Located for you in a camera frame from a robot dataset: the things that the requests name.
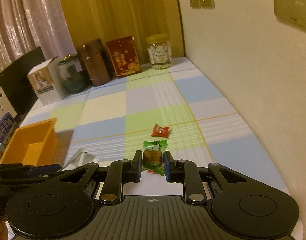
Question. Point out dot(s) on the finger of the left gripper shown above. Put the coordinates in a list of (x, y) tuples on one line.
[(40, 170), (32, 180)]

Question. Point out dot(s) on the checkered tablecloth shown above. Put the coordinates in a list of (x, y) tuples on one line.
[(112, 121)]

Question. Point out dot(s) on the green glass jar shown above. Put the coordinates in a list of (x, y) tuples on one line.
[(73, 77)]

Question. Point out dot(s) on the pink curtain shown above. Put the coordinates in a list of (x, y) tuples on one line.
[(28, 24)]

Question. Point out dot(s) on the clear jar with nuts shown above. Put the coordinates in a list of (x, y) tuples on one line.
[(159, 51)]

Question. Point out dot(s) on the green candy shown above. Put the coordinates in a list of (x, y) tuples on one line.
[(153, 156)]

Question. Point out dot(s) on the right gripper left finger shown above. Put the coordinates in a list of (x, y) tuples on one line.
[(119, 173)]

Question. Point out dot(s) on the blue milk carton box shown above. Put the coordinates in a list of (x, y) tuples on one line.
[(8, 126)]

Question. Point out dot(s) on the red orange candy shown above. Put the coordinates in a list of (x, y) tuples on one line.
[(159, 131)]

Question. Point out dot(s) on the white wooden rack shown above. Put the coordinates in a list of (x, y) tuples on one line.
[(5, 105)]

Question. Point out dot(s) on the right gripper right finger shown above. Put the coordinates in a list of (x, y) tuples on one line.
[(186, 173)]

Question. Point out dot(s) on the orange plastic tray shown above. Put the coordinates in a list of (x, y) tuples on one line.
[(33, 144)]

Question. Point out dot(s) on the left hand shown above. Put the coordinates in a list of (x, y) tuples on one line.
[(3, 228)]

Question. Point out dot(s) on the black chair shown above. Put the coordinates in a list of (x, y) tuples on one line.
[(16, 85)]

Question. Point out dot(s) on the brown metal canister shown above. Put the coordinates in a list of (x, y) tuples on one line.
[(94, 58)]

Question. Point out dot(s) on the red gift box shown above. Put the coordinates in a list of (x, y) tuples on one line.
[(123, 55)]

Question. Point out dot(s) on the green white snack packet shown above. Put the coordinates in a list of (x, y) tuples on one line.
[(81, 157)]

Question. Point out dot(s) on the white product box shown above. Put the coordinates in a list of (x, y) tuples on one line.
[(46, 82)]

